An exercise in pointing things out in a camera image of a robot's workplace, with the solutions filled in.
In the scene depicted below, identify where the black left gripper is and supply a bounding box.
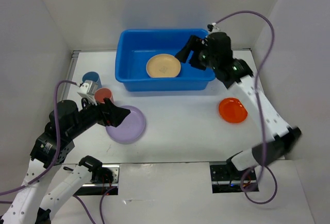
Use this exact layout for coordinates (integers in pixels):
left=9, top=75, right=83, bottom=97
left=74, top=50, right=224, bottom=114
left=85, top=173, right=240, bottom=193
left=69, top=93, right=131, bottom=137

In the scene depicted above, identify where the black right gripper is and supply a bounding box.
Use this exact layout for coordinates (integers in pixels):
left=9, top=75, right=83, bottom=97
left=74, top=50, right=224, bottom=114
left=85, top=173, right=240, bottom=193
left=175, top=34, right=218, bottom=71

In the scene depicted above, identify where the purple plate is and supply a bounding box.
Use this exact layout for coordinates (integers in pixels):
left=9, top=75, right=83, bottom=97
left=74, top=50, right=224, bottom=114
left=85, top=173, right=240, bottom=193
left=106, top=106, right=146, bottom=145

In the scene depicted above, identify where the yellow plate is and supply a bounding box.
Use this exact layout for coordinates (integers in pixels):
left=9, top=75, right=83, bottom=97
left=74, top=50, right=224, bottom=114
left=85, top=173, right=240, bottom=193
left=146, top=54, right=181, bottom=78

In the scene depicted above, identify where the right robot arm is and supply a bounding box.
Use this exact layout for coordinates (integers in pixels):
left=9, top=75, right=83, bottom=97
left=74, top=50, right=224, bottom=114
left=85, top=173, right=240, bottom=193
left=175, top=32, right=302, bottom=179

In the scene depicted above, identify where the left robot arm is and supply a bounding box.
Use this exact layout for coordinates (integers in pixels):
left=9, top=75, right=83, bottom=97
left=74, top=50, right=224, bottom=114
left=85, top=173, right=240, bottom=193
left=1, top=98, right=130, bottom=223

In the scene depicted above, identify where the blue plastic bin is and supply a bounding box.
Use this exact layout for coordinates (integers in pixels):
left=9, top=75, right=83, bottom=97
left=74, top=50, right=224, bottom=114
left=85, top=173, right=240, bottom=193
left=114, top=29, right=215, bottom=92

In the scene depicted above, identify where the salmon pink cup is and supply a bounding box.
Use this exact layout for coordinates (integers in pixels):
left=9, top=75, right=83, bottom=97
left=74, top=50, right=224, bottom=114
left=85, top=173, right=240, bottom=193
left=94, top=88, right=114, bottom=107

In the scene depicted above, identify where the blue cup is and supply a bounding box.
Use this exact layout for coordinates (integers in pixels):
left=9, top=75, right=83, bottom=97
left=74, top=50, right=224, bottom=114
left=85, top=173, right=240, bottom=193
left=82, top=71, right=102, bottom=89

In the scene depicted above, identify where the orange plate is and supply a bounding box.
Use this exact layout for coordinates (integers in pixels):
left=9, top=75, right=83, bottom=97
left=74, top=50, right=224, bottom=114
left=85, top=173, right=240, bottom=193
left=218, top=97, right=248, bottom=124

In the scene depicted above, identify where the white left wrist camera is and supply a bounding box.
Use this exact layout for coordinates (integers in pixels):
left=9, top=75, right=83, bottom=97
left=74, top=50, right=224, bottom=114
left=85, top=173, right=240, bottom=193
left=77, top=80, right=98, bottom=105

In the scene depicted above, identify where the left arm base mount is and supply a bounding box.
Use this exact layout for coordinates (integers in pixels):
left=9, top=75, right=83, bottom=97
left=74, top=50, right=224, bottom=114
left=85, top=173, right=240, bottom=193
left=75, top=164, right=120, bottom=196

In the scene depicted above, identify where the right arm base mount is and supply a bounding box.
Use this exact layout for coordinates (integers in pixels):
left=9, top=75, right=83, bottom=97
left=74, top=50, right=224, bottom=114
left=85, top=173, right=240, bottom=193
left=209, top=162, right=245, bottom=194

